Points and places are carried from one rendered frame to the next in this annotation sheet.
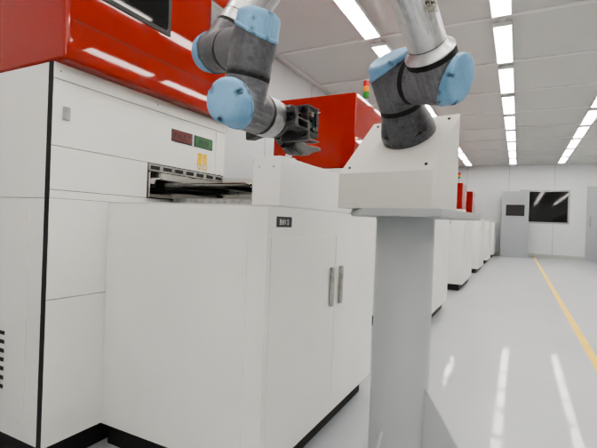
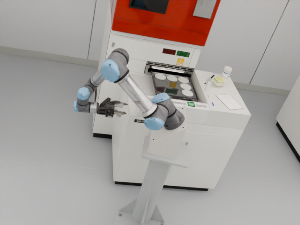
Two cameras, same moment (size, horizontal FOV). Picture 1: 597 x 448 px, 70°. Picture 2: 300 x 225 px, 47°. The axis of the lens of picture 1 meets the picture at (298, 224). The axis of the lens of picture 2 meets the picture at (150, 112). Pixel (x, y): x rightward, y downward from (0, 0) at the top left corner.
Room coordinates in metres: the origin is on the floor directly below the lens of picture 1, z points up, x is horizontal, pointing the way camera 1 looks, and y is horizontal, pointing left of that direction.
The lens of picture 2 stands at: (-0.24, -1.58, 2.38)
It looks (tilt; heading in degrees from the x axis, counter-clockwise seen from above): 35 degrees down; 47
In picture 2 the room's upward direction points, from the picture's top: 16 degrees clockwise
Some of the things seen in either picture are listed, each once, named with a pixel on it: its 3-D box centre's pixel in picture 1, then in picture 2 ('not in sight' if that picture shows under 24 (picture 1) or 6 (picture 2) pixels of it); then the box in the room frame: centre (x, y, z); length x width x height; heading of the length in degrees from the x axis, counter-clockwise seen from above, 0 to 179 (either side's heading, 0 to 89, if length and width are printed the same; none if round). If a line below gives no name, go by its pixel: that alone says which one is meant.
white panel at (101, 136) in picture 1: (155, 152); (152, 56); (1.60, 0.55, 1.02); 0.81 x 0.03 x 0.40; 153
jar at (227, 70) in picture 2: not in sight; (226, 72); (2.20, 0.18, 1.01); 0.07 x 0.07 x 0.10
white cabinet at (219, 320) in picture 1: (262, 313); (169, 136); (1.69, 0.13, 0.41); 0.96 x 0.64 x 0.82; 153
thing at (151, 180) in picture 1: (189, 189); (168, 72); (1.75, 0.46, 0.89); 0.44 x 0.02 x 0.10; 153
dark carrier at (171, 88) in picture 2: (233, 188); (173, 85); (1.67, 0.26, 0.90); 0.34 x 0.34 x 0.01; 63
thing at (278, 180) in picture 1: (308, 188); (173, 109); (1.45, -0.03, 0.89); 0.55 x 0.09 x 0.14; 153
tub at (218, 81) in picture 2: not in sight; (218, 81); (2.00, 0.08, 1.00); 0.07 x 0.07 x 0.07; 79
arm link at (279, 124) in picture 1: (265, 115); (93, 107); (0.79, 0.07, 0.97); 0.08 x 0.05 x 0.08; 64
